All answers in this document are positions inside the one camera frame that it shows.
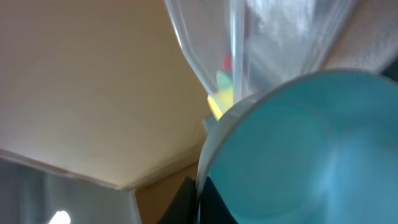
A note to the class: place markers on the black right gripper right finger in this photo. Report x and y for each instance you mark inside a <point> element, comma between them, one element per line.
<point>213,210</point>

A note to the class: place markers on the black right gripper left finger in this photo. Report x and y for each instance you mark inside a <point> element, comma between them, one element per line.
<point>183,207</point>

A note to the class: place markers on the light blue rice bowl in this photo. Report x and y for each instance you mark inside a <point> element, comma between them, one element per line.
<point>318,149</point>

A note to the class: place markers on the white napkin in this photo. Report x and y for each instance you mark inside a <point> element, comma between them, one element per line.
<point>283,19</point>

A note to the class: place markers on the yellow cup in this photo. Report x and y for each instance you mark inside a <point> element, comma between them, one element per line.
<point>220,102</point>

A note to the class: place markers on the green bowl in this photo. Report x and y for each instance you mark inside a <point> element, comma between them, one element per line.
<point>224,80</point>

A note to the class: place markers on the red plastic tray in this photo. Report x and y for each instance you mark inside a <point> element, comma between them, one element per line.
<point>227,63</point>

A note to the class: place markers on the clear plastic bin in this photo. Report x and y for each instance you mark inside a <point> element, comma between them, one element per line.
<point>207,30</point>

